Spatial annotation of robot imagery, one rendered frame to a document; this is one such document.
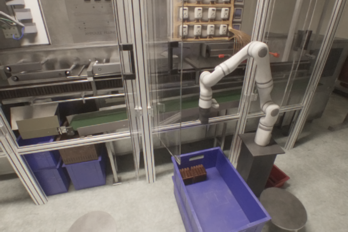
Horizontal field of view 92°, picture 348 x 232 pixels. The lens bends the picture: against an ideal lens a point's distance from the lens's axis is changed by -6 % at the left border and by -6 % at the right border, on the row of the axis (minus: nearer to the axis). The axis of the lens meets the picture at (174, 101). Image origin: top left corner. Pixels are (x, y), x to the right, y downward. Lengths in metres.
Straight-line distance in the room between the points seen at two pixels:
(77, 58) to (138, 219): 1.37
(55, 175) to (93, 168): 0.30
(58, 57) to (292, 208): 2.05
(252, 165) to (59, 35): 1.80
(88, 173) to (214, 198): 1.04
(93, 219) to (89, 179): 0.50
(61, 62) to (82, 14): 0.42
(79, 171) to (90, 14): 1.29
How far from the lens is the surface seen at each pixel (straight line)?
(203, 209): 1.40
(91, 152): 1.60
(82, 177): 1.80
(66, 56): 1.70
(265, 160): 1.48
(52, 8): 1.75
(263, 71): 1.12
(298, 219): 1.53
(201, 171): 1.47
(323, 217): 1.98
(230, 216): 1.41
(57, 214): 1.86
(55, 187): 1.91
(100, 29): 1.69
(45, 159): 1.70
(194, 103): 1.55
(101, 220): 1.39
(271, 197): 1.55
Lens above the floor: 1.42
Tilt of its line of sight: 28 degrees down
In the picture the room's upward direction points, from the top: straight up
